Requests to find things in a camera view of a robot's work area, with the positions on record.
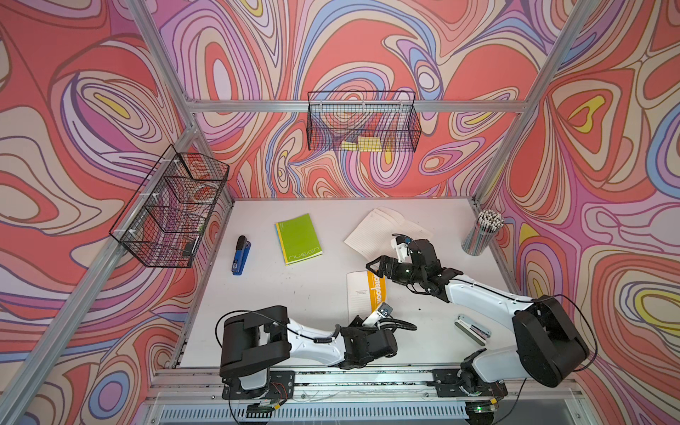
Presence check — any white yellow notebook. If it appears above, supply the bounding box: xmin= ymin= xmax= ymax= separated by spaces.
xmin=346 ymin=271 xmax=387 ymax=321

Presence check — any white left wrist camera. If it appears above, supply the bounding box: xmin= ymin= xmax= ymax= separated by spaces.
xmin=362 ymin=302 xmax=393 ymax=327

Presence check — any black wire basket back wall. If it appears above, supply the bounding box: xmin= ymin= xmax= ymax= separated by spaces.
xmin=306 ymin=89 xmax=423 ymax=152

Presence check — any black wire basket left wall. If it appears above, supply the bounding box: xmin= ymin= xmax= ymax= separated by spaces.
xmin=109 ymin=145 xmax=230 ymax=268

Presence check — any silver grey stapler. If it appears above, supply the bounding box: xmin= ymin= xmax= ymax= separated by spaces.
xmin=454 ymin=314 xmax=492 ymax=346

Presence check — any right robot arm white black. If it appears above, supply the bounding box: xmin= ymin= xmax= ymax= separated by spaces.
xmin=366 ymin=234 xmax=591 ymax=394

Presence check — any yellow sticky notes pad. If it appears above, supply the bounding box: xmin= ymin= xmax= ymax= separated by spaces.
xmin=340 ymin=136 xmax=384 ymax=152

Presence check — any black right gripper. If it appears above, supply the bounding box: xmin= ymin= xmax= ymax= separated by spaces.
xmin=365 ymin=256 xmax=425 ymax=284

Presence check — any blue black stapler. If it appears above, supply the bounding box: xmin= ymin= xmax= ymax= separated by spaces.
xmin=231 ymin=236 xmax=251 ymax=276

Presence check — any black wire basket wall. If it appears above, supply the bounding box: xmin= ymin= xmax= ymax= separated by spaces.
xmin=306 ymin=89 xmax=423 ymax=152
xmin=109 ymin=145 xmax=230 ymax=268

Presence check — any white lined notebook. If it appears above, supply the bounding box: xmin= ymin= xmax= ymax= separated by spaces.
xmin=345 ymin=207 xmax=433 ymax=260

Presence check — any clear cup of pencils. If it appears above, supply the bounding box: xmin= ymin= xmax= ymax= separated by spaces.
xmin=461 ymin=210 xmax=505 ymax=256

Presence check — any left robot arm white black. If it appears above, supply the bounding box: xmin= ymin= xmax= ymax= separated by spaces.
xmin=214 ymin=306 xmax=398 ymax=391

